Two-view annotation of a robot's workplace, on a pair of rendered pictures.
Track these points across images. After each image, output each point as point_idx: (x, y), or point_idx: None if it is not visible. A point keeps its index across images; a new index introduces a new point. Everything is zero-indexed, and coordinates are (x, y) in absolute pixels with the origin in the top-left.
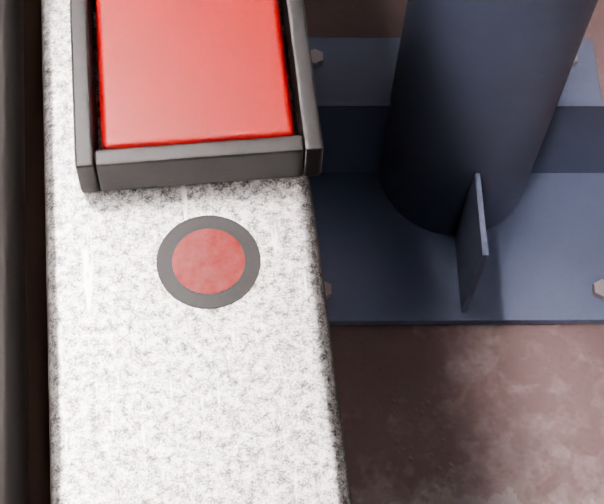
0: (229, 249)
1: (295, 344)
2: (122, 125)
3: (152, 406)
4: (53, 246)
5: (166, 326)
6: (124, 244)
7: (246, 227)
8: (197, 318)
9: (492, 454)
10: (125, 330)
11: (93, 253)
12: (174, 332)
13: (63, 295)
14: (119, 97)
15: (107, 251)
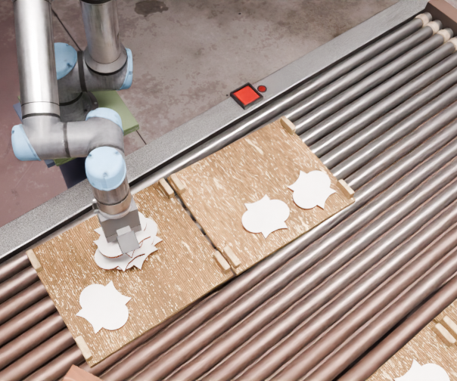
0: (259, 88)
1: (264, 80)
2: (256, 96)
3: (276, 86)
4: (268, 99)
5: (269, 88)
6: (265, 94)
7: (256, 88)
8: (267, 87)
9: None
10: (272, 91)
11: (267, 96)
12: (269, 88)
13: (272, 96)
14: (254, 97)
15: (266, 95)
